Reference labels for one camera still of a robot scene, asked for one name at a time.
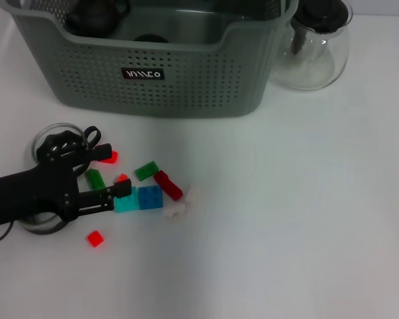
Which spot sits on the blue square plate brick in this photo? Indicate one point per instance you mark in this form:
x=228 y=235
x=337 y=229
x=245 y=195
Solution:
x=150 y=197

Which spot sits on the large bright red brick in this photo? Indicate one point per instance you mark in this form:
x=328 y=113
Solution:
x=111 y=157

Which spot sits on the grey-green perforated storage bin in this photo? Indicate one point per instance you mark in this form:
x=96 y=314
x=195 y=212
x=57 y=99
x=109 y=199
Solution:
x=186 y=83

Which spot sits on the long green brick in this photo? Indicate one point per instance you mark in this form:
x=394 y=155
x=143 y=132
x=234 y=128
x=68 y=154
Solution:
x=96 y=179

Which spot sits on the small bright red brick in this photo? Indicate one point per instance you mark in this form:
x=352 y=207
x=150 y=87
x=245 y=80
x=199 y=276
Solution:
x=122 y=177

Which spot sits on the black clay teapot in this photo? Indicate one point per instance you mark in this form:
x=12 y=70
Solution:
x=93 y=18

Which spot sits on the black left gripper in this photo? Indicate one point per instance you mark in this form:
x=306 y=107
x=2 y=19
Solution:
x=36 y=196

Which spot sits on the cyan square plate brick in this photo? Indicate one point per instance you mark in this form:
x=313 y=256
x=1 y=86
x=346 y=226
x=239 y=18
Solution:
x=128 y=203

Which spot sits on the small red square brick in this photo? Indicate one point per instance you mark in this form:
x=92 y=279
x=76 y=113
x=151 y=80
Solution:
x=95 y=238

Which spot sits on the flat green brick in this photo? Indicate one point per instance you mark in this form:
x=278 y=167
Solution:
x=147 y=170

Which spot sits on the long dark red brick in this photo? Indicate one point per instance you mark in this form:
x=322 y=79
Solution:
x=168 y=185

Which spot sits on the white brick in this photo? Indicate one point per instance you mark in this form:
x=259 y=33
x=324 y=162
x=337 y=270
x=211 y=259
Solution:
x=193 y=194
x=174 y=211

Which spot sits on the glass teapot with black lid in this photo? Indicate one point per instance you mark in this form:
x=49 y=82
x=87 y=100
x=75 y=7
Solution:
x=319 y=66

